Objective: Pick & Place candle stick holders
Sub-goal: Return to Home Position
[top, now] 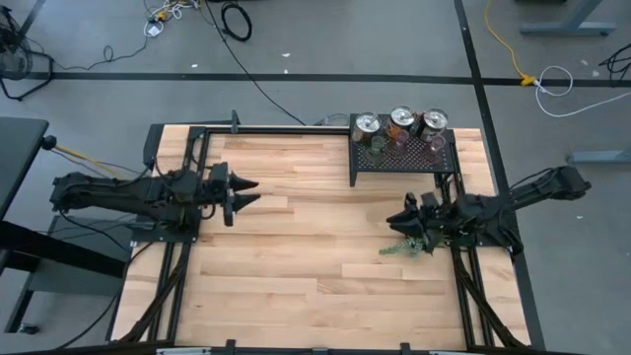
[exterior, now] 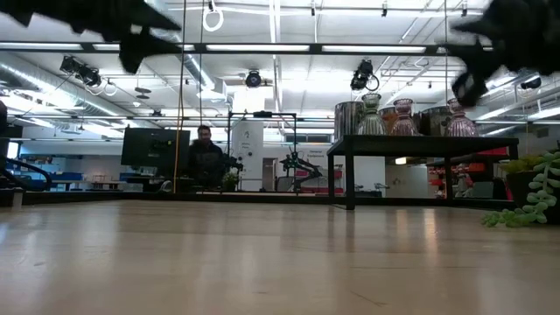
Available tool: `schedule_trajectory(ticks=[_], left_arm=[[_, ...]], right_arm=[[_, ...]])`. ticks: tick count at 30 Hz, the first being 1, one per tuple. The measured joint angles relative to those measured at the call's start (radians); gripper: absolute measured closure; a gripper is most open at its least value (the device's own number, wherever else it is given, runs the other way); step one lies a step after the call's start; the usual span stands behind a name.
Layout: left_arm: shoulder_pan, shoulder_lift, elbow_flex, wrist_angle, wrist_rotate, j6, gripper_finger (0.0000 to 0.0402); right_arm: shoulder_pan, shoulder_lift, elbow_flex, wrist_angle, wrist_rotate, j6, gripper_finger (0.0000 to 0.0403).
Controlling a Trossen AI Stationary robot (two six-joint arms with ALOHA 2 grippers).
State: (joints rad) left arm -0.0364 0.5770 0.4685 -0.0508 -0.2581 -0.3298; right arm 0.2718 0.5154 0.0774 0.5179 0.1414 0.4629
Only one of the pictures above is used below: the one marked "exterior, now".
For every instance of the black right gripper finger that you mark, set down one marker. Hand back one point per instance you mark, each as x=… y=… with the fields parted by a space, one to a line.
x=474 y=74
x=477 y=30

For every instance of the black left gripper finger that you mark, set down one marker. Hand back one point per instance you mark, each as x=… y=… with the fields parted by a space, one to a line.
x=135 y=50
x=153 y=17

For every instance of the pink ribbed glass candle holder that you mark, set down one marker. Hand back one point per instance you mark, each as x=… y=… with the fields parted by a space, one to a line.
x=461 y=124
x=404 y=122

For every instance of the clear ribbed glass vase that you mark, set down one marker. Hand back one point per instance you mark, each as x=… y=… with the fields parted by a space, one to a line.
x=372 y=120

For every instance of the silver tin candle brown label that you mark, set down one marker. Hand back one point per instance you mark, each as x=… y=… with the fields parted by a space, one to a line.
x=347 y=122

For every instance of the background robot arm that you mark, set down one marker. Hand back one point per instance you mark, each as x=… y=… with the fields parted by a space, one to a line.
x=302 y=168

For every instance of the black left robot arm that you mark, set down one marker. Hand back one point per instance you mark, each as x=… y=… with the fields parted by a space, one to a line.
x=3 y=114

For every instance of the black overhead beam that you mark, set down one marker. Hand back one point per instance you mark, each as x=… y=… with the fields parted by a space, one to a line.
x=200 y=48

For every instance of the red storage shelves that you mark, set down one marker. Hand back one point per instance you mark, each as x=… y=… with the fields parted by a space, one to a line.
x=494 y=151

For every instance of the black perforated metal shelf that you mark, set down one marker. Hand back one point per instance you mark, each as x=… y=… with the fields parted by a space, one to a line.
x=415 y=146

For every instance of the black computer monitor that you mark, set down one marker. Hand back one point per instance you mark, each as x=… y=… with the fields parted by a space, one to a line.
x=149 y=146

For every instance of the person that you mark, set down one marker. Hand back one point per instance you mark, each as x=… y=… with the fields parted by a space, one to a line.
x=205 y=157

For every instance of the potted green succulent plant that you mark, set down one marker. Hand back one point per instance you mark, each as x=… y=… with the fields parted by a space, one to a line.
x=542 y=192

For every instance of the small potted plant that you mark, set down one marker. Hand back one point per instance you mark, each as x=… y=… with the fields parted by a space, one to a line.
x=230 y=180

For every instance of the black metal frame stand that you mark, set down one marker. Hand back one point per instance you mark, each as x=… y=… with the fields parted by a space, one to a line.
x=262 y=114

